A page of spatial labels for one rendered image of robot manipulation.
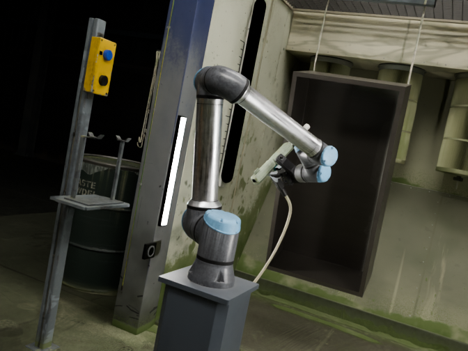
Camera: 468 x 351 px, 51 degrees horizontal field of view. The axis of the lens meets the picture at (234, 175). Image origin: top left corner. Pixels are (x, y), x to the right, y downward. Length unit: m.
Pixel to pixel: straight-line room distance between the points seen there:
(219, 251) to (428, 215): 2.48
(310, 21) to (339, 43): 0.30
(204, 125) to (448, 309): 2.42
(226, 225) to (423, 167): 2.58
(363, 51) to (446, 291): 1.85
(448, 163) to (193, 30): 2.06
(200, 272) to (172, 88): 1.20
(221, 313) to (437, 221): 2.54
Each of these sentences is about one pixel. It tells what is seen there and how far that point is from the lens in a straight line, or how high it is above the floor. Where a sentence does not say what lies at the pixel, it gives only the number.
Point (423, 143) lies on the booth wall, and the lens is 4.22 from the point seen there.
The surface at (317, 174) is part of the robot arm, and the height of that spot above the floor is 1.12.
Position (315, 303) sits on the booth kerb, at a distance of 3.85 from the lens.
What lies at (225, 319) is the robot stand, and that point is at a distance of 1.89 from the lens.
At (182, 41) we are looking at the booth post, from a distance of 2.80.
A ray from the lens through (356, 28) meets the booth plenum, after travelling 3.99.
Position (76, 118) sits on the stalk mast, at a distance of 2.48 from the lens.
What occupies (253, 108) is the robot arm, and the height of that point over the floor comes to 1.35.
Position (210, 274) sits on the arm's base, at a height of 0.69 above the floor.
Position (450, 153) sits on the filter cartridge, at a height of 1.39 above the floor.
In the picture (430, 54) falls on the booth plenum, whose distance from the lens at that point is 3.87.
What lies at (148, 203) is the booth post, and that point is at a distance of 2.81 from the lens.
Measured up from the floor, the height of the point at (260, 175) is 1.05.
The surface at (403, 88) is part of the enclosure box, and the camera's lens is 2.67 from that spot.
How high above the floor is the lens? 1.23
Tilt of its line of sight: 5 degrees down
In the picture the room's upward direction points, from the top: 11 degrees clockwise
